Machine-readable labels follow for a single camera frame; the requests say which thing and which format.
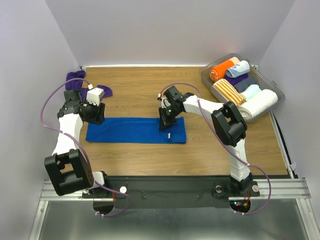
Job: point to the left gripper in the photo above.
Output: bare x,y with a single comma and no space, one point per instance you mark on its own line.
98,118

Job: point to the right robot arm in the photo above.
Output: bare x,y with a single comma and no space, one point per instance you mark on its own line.
226,123

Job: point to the dark grey rolled towel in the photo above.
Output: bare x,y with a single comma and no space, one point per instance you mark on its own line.
244,84

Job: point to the purple rolled towel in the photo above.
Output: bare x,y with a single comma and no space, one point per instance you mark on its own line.
236,80

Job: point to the light blue patterned rolled towel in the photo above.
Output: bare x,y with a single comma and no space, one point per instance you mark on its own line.
241,68

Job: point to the orange striped rolled towel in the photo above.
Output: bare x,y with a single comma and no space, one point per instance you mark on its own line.
229,92

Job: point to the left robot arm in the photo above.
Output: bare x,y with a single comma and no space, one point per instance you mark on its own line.
67,167

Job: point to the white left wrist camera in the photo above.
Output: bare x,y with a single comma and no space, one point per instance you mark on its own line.
94,95

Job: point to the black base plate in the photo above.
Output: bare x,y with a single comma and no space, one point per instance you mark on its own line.
170,192

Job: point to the aluminium frame rail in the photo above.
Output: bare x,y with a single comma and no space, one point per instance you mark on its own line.
280,189

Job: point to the white rolled towel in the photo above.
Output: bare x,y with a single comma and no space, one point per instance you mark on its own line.
257,104

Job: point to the pale teal rolled towel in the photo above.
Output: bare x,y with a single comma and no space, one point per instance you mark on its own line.
251,91

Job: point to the clear plastic bin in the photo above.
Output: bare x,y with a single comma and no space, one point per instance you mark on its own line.
263,82

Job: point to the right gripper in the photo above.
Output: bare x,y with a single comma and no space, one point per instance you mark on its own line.
164,122

